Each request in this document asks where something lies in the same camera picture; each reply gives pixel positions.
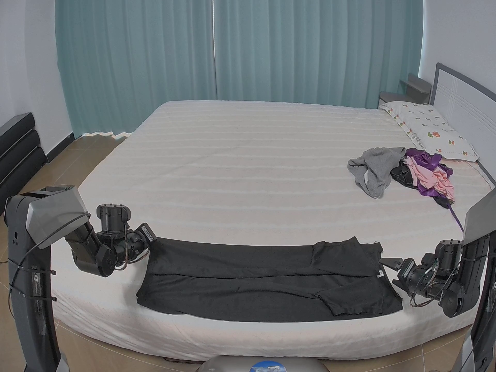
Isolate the blue-green curtain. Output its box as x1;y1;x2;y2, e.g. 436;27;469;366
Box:
212;0;424;109
56;0;215;138

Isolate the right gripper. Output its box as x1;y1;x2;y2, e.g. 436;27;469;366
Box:
379;257;429;297

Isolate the black chest of drawers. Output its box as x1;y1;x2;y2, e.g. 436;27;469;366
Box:
0;112;49;197

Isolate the white printed pillow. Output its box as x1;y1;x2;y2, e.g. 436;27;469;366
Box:
379;101;479;162

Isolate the grey garment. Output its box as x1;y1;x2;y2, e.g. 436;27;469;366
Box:
347;147;406;199

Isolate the bed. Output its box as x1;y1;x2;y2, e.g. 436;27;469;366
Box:
48;62;496;363

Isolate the pile of clothes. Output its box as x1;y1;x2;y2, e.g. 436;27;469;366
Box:
391;148;465;232

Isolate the black T-shirt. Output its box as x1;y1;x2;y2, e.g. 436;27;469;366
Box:
136;236;404;322

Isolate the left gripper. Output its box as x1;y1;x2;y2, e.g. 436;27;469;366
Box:
125;223;156;264

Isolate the grey bedside table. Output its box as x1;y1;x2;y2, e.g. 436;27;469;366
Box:
379;73;432;105

